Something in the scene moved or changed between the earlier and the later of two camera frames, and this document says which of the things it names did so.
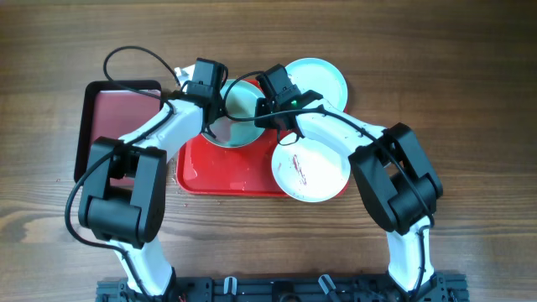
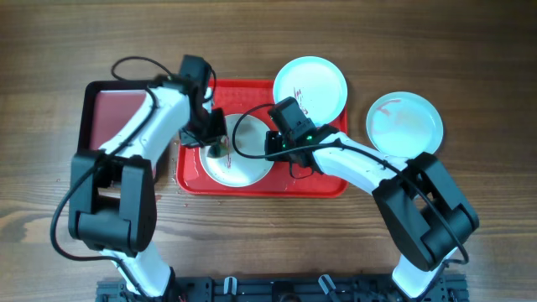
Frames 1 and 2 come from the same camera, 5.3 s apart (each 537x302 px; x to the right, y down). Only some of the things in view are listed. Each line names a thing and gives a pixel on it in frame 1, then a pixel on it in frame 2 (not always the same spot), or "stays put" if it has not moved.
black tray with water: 112,109 stays put
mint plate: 320,75 stays put
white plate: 310,170 -> 233,169
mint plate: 242,96 -> 404,125
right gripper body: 267,107 -> 277,143
